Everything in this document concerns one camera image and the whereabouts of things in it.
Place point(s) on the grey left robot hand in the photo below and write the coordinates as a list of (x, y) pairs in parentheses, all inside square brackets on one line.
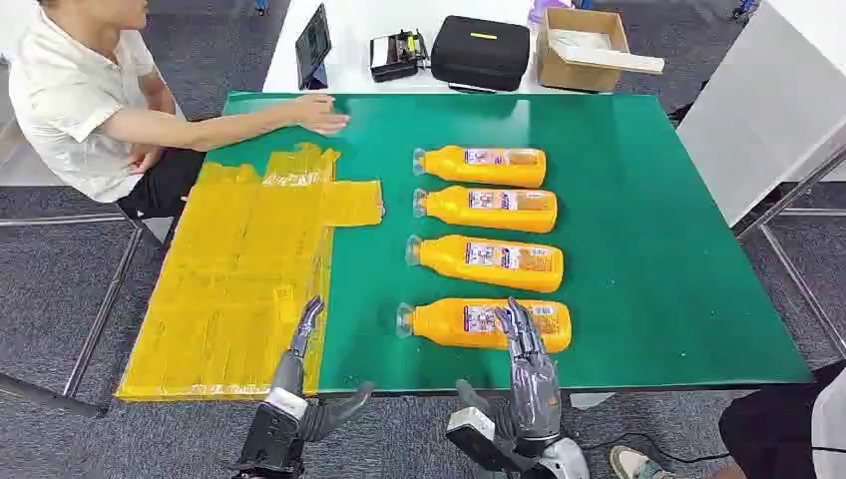
[(289, 370)]

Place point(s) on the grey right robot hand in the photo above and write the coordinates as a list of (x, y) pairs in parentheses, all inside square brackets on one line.
[(535, 396)]

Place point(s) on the orange drink bottle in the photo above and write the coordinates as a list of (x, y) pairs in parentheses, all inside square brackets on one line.
[(449, 264), (449, 213), (436, 327), (456, 170)]

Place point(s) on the white paper tag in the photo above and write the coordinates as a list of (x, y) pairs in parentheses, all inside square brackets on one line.
[(591, 400)]

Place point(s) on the yellow plastic sheet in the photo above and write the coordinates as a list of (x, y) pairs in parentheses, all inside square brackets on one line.
[(231, 284)]

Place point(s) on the green table mat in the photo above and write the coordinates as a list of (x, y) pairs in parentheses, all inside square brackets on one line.
[(661, 264)]

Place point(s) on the person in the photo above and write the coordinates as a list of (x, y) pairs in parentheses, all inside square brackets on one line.
[(773, 430), (73, 99)]

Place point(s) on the person's hand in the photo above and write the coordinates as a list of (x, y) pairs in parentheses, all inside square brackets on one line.
[(145, 158), (320, 114)]

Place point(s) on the black tablet on stand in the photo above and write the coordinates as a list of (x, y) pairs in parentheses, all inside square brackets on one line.
[(312, 46)]

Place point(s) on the open cardboard box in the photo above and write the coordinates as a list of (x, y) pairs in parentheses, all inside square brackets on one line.
[(568, 73)]

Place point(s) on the black label printer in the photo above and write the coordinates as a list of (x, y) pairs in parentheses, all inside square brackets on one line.
[(396, 56)]

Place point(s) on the black carrying case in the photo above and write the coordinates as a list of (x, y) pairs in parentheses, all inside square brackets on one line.
[(479, 56)]

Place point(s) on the white foam slab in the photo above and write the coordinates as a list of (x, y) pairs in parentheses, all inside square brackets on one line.
[(608, 58)]

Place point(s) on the white side table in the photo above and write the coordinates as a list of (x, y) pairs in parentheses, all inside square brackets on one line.
[(760, 112)]

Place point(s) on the purple plastic object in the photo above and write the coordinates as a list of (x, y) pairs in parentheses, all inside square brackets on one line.
[(545, 10)]

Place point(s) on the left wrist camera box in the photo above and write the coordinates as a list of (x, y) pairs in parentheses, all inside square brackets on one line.
[(285, 403)]

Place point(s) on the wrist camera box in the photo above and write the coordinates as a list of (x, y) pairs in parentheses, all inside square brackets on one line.
[(285, 403), (470, 423)]

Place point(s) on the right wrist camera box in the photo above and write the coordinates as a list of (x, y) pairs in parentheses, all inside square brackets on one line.
[(470, 423)]

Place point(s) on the metal table frame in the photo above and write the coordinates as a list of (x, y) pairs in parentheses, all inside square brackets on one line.
[(793, 264), (99, 317)]

